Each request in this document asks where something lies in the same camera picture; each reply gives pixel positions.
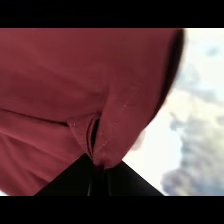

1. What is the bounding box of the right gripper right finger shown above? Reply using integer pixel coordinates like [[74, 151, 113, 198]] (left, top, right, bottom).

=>
[[106, 160, 165, 197]]

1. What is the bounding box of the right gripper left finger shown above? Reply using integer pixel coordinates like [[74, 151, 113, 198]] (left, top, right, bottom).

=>
[[34, 153, 96, 197]]

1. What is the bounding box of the red shirt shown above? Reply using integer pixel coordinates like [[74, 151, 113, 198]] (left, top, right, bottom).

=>
[[0, 28, 186, 197]]

